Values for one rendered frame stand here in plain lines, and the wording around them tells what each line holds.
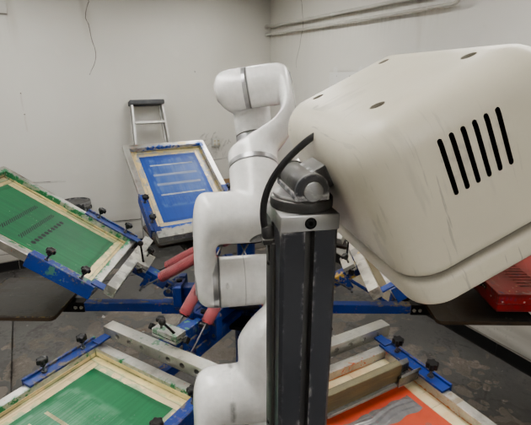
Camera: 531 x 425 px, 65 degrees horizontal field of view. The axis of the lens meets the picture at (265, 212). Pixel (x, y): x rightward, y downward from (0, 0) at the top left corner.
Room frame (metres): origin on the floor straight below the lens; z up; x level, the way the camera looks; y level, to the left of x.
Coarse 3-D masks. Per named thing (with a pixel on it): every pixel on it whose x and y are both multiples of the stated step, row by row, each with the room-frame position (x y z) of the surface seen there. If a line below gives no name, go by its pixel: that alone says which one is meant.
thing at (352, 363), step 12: (372, 348) 1.41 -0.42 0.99; (348, 360) 1.34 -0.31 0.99; (360, 360) 1.34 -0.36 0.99; (372, 360) 1.36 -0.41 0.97; (336, 372) 1.28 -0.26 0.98; (348, 372) 1.31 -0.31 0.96; (420, 384) 1.24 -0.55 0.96; (444, 396) 1.15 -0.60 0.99; (456, 396) 1.15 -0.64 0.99; (456, 408) 1.11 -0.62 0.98; (468, 408) 1.10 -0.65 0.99; (468, 420) 1.07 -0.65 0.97; (480, 420) 1.05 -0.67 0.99
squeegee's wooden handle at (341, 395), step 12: (396, 360) 1.25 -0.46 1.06; (372, 372) 1.18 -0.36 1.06; (384, 372) 1.19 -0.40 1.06; (396, 372) 1.21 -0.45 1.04; (348, 384) 1.13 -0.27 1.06; (360, 384) 1.13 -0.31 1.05; (372, 384) 1.16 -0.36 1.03; (384, 384) 1.19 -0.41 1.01; (336, 396) 1.09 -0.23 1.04; (348, 396) 1.11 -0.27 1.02; (360, 396) 1.14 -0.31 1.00; (336, 408) 1.09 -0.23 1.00
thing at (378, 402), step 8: (392, 392) 1.21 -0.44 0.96; (400, 392) 1.21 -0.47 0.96; (408, 392) 1.21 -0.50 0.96; (376, 400) 1.17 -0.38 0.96; (384, 400) 1.17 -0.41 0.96; (392, 400) 1.17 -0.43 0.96; (416, 400) 1.17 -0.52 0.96; (368, 408) 1.13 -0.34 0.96; (376, 408) 1.13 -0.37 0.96; (424, 408) 1.13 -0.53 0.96; (408, 416) 1.10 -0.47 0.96; (416, 416) 1.10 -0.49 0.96; (424, 416) 1.10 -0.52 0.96; (432, 416) 1.10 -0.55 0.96; (440, 416) 1.10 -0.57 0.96; (392, 424) 1.07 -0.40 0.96; (400, 424) 1.07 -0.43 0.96; (408, 424) 1.07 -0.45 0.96; (416, 424) 1.07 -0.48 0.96; (432, 424) 1.07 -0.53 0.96; (440, 424) 1.07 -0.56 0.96; (448, 424) 1.07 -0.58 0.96
